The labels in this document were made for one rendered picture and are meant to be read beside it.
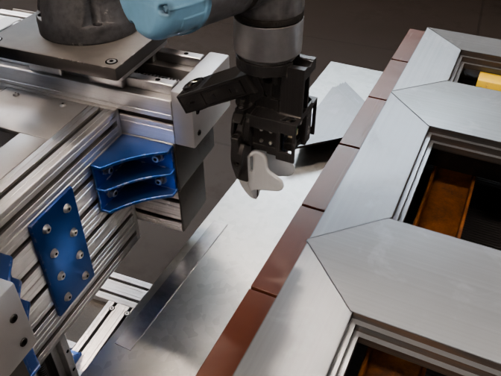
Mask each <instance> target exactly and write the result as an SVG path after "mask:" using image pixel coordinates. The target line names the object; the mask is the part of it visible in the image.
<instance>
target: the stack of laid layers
mask: <svg viewBox="0 0 501 376"><path fill-rule="evenodd" d="M463 68H465V69H472V70H476V71H480V72H487V73H491V74H495V75H501V57H497V56H492V55H488V54H480V53H476V52H471V51H464V50H461V51H460V54H459V56H458V59H457V61H456V64H455V66H454V68H453V71H452V73H451V76H450V78H449V81H453V82H456V83H458V80H459V77H460V74H461V71H462V70H463ZM432 148H434V149H438V150H442V151H447V152H450V153H454V154H459V155H462V156H466V157H472V158H475V159H478V160H484V161H487V162H490V163H496V164H500V165H501V142H496V141H492V140H487V139H483V138H479V137H473V136H470V135H467V134H460V133H457V132H453V131H448V130H444V129H440V128H434V127H431V126H429V129H428V131H427V133H426V136H425V138H424V141H423V143H422V146H421V147H420V151H419V153H418V155H417V158H416V160H415V163H414V165H413V167H412V170H411V172H410V175H409V178H408V180H407V182H406V185H405V187H404V189H403V192H402V194H401V196H400V200H399V201H398V203H397V206H396V209H395V211H394V214H393V216H392V218H390V219H394V220H397V221H400V222H404V220H405V217H406V214H407V213H408V210H409V207H410V204H411V202H412V199H413V197H414V194H415V191H416V189H417V187H418V184H419V181H420V178H421V175H422V174H423V171H424V168H425V165H426V162H427V160H428V158H429V155H430V152H431V150H432ZM357 342H358V343H361V344H363V345H366V346H369V347H371V348H375V349H376V350H379V351H382V352H385V353H387V354H390V355H393V356H395V357H399V358H401V359H403V360H407V361H409V362H411V363H414V364H417V365H419V366H423V367H425V368H427V369H431V370H433V371H435V372H438V373H441V374H443V375H446V376H501V365H500V364H498V363H494V362H492V361H490V360H486V359H483V358H481V357H477V356H475V355H472V354H469V353H467V352H464V351H460V350H458V349H456V348H452V347H450V346H447V345H444V344H441V343H439V342H435V341H433V340H431V339H427V338H424V337H422V336H418V335H416V334H413V333H410V332H408V331H405V330H401V329H399V328H396V327H393V326H390V325H387V324H385V323H382V322H378V321H376V320H374V319H370V318H368V317H365V316H362V315H359V314H357V313H353V312H352V315H351V317H350V320H349V322H348V324H347V327H346V330H345V332H344V335H343V337H342V339H341V341H340V344H339V346H338V349H337V351H336V353H335V356H334V358H333V361H332V363H331V366H330V369H329V371H328V372H327V376H344V375H345V373H346V371H347V367H348V366H349V363H350V360H351V357H352V356H353V352H354V350H355V347H356V344H357Z"/></svg>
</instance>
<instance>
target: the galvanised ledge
mask: <svg viewBox="0 0 501 376"><path fill-rule="evenodd" d="M382 73H383V72H381V71H376V70H372V69H366V68H362V67H358V66H351V65H347V64H343V63H336V62H332V61H331V62H330V63H329V65H328V66H327V67H326V69H325V70H324V71H323V72H322V73H321V74H320V76H319V77H318V78H317V80H316V81H315V82H314V84H313V85H312V86H311V87H310V88H309V95H311V96H314V97H318V102H317V106H318V105H319V104H320V103H321V102H322V100H323V99H324V97H325V96H326V95H327V93H328V92H329V91H330V90H331V88H332V87H337V86H338V85H339V84H340V83H341V84H342V83H344V82H346V83H347V84H348V85H349V86H350V87H351V88H352V89H353V90H354V91H355V92H356V93H357V94H358V95H359V96H360V97H361V98H362V99H363V100H364V101H365V100H366V99H367V97H368V96H369V94H370V93H371V90H372V89H373V88H374V86H375V84H376V83H377V81H378V80H379V77H380V76H381V74H382ZM340 141H341V140H336V141H332V142H326V143H322V144H318V145H312V146H308V147H304V148H298V149H295V157H294V173H293V174H292V175H290V176H278V177H279V178H281V179H282V180H283V183H284V187H283V189H282V190H280V191H268V190H260V192H259V196H258V197H257V199H254V198H251V197H250V196H249V195H248V194H247V193H246V192H245V190H244V189H243V188H242V186H241V184H240V183H239V179H237V180H236V181H235V182H234V184H233V185H232V186H231V188H229V190H228V191H227V192H226V193H225V195H224V196H223V197H222V199H221V200H220V201H219V203H217V205H216V206H215V207H214V208H213V210H212V211H211V212H210V214H209V215H208V216H207V217H206V218H205V220H204V221H203V222H202V223H201V225H200V226H199V227H198V229H197V230H196V231H195V232H194V233H193V235H192V236H191V237H190V238H189V240H188V241H187V242H186V244H185V245H184V246H183V247H182V248H181V250H180V251H179V252H178V254H177V255H176V256H175V258H174V259H173V260H172V261H171V262H170V263H169V265H168V266H167V267H166V269H165V270H164V271H163V273H162V274H161V275H160V276H159V277H158V278H157V280H156V281H155V282H154V284H153V285H152V286H151V288H150V289H149V290H148V291H147V292H146V293H145V295H144V296H143V297H142V299H141V300H140V301H139V303H138V304H137V305H136V306H135V307H134V309H133V310H132V311H131V312H130V314H129V315H128V316H127V318H126V319H125V320H124V321H123V322H122V324H121V325H120V326H119V328H118V329H117V330H116V332H115V333H114V334H113V335H112V336H111V337H110V339H109V340H108V341H107V343H106V344H105V345H104V347H103V348H102V349H101V350H100V351H99V352H98V354H97V355H96V356H95V358H94V359H93V360H92V362H91V363H90V364H89V365H88V366H87V368H86V369H85V370H84V371H83V373H82V374H81V376H196V374H197V373H198V370H199V369H200V367H201V366H202V364H203V363H204V361H205V359H206V358H207V356H208V354H209V353H210V352H211V350H212V348H213V346H214V344H215V343H216V342H217V340H218V338H219V337H220V335H221V333H222V332H223V330H224V329H225V327H226V326H227V323H228V322H229V320H230V319H231V317H232V316H233V314H234V313H235V311H236V309H237V307H238V306H239V304H240V303H241V301H242V299H243V298H244V296H245V295H246V293H247V291H248V290H249V289H251V285H252V283H253V282H254V280H255V279H256V276H257V275H258V274H259V272H260V270H261V269H262V267H263V266H264V264H265V262H266V260H267V259H268V257H269V256H270V254H271V252H272V251H273V250H274V247H275V246H276V244H277V243H278V241H279V240H280V238H281V236H282V235H283V233H284V231H285V230H286V228H287V227H288V225H289V223H290V222H291V220H292V219H293V217H294V215H295V214H296V212H297V210H298V209H299V207H300V205H301V206H302V203H303V200H304V199H305V197H306V196H307V194H308V193H309V191H310V190H311V188H312V186H313V184H314V183H315V182H316V180H317V178H318V176H319V175H320V173H321V172H322V170H323V168H324V167H325V166H326V164H327V162H328V160H329V159H330V157H331V156H332V154H333V152H334V151H335V149H336V147H337V146H338V144H339V143H340ZM214 220H216V221H218V222H222V223H224V224H227V227H226V228H225V229H224V230H223V231H222V232H221V234H220V235H219V237H218V238H217V239H216V241H215V242H214V243H213V244H212V246H211V247H210V248H209V250H208V251H207V252H206V254H205V255H204V256H203V257H202V258H201V260H200V261H199V263H198V264H197V266H196V267H195V268H194V269H193V270H192V272H191V273H190V274H189V276H188V277H187V278H186V279H185V281H184V282H183V283H182V284H181V286H180V287H179V289H178V290H177V291H176V293H175V294H174V295H173V296H172V297H171V299H170V300H169V301H168V303H167V304H166V306H164V308H163V309H162V310H161V312H160V313H159V315H158V316H157V317H156V318H155V320H154V321H153V322H152V323H151V325H150V326H149V328H148V329H147V330H146V332H144V334H143V335H142V336H141V338H140V339H139V341H138V342H137V343H136V344H135V346H134V347H133V348H132V349H131V351H129V350H127V349H126V348H123V347H121V346H119V345H117V344H115V342H116V341H117V340H118V338H119V337H120V336H121V335H122V334H123V333H124V331H125V330H126V329H127V327H128V326H129V325H130V323H131V322H132V321H133V320H134V319H135V318H136V316H137V315H138V314H139V312H140V311H141V310H142V308H143V307H144V306H145V305H146V304H147V303H148V302H149V300H150V299H151V298H152V296H153V295H154V294H155V292H156V291H157V290H158V289H159V288H160V287H161V286H162V284H163V283H164V282H165V280H166V279H167V278H168V276H169V275H170V274H171V273H172V272H173V271H174V269H175V268H176V267H177V265H178V264H179V263H180V261H181V260H182V259H183V258H184V257H185V256H186V254H187V253H188V252H189V250H190V249H191V248H192V246H193V245H194V244H195V243H196V242H197V241H198V240H199V238H200V237H201V236H202V234H203V233H204V232H205V230H206V229H207V228H208V227H209V226H210V225H211V223H212V222H213V221H214Z"/></svg>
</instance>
